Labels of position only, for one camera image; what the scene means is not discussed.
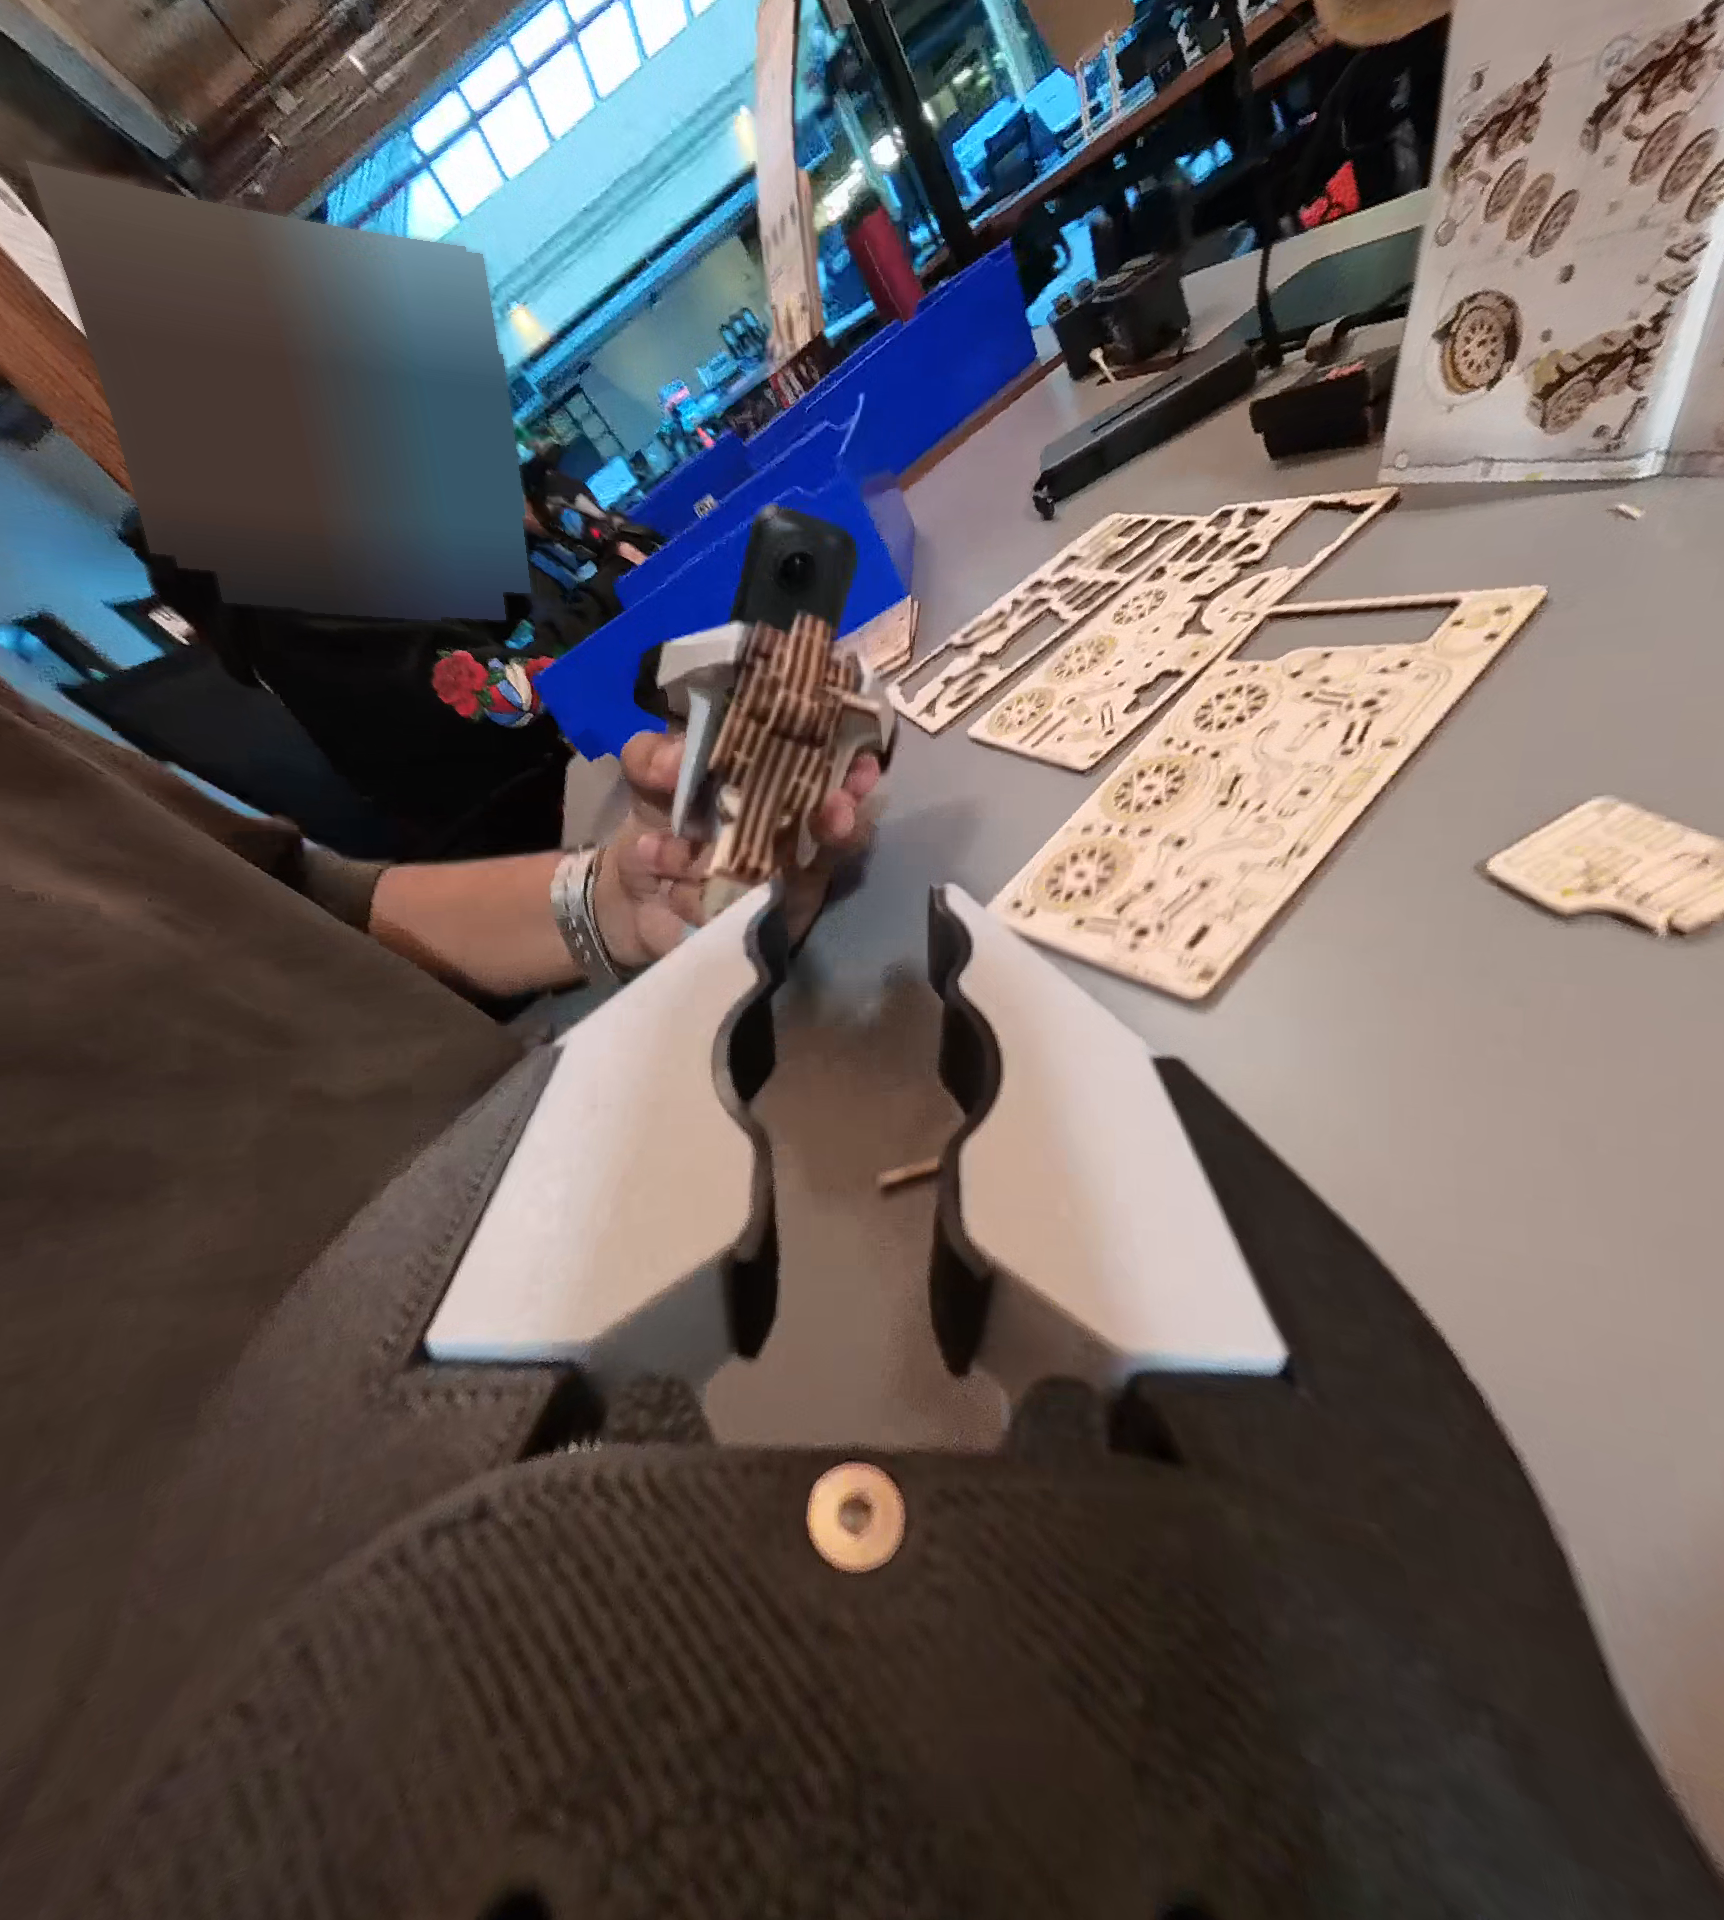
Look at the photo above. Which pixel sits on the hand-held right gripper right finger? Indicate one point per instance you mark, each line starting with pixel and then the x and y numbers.
pixel 1115 1197

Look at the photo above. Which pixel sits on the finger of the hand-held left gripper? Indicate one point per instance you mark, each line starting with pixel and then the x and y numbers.
pixel 852 749
pixel 696 749

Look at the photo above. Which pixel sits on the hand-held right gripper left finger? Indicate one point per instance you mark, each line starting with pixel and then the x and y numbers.
pixel 609 1197

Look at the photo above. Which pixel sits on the wooden puzzle model assembly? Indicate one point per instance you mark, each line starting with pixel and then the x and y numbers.
pixel 772 749

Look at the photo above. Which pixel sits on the small wooden pin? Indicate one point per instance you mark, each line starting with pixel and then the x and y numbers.
pixel 911 1170

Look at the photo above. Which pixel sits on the person's left forearm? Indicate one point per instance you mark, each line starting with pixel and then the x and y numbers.
pixel 473 925

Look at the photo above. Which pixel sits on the grey desk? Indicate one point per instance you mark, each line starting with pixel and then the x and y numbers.
pixel 1477 1197

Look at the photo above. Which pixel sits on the person's left hand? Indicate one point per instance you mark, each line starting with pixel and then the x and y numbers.
pixel 652 884

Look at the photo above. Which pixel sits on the wooden puzzle parts sheet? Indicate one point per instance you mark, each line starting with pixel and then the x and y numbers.
pixel 1181 659
pixel 1403 704
pixel 980 659

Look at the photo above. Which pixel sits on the red bottle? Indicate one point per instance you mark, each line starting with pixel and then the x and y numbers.
pixel 882 261

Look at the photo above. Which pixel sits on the long black case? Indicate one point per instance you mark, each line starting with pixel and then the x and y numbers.
pixel 1131 427

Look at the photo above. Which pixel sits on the black device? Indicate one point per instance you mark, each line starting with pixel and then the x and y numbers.
pixel 1131 313

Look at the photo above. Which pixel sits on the person's clothing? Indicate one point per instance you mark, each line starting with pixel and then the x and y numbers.
pixel 125 1125

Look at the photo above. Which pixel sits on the black box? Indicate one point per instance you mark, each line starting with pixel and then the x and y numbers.
pixel 1320 414

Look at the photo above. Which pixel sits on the small slotted wooden sheet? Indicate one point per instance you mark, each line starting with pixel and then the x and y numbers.
pixel 1630 860

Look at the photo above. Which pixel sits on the standing instruction booklet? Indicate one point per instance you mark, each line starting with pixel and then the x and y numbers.
pixel 1699 193

